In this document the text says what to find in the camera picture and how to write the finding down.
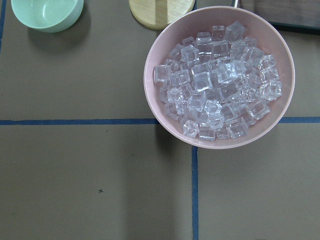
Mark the clear ice cubes pile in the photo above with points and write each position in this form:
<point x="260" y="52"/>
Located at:
<point x="218" y="84"/>

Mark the pink bowl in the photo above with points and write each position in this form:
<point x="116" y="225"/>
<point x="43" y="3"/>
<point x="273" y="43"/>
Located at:
<point x="201" y="20"/>

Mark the wooden stand round base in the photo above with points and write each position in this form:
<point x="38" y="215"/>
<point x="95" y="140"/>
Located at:
<point x="158" y="14"/>

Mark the mint green bowl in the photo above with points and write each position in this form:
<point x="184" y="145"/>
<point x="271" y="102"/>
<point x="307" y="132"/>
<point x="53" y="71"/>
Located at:
<point x="48" y="16"/>

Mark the dark framed board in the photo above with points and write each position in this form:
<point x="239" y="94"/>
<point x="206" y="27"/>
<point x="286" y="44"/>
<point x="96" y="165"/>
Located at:
<point x="300" y="16"/>

